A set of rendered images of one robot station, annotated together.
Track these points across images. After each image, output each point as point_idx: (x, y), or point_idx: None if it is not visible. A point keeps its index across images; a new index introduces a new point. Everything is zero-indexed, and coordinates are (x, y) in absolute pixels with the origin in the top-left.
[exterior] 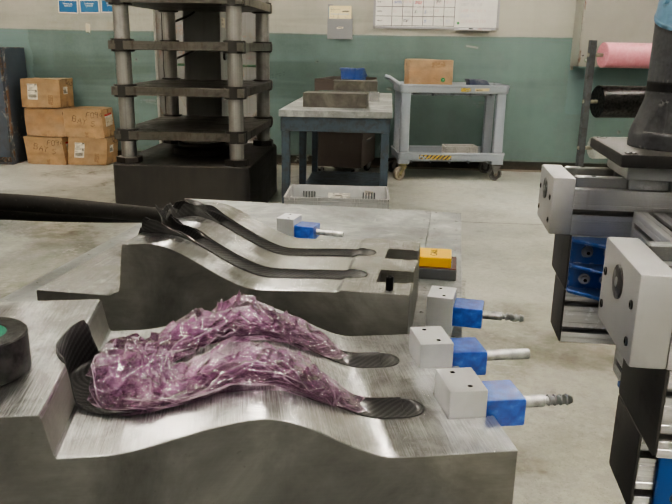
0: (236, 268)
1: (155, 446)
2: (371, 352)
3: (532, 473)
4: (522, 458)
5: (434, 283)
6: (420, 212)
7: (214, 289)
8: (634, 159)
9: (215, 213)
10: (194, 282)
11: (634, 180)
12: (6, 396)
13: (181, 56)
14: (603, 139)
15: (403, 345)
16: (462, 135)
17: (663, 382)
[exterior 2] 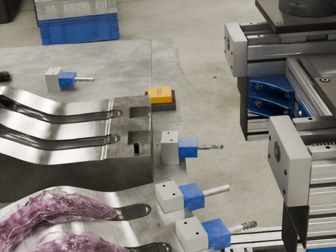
0: (31, 148)
1: None
2: (132, 204)
3: (237, 191)
4: (230, 181)
5: (162, 115)
6: (143, 41)
7: (19, 168)
8: (283, 28)
9: (5, 100)
10: (5, 166)
11: (284, 37)
12: None
13: None
14: (263, 2)
15: (151, 194)
16: None
17: (306, 211)
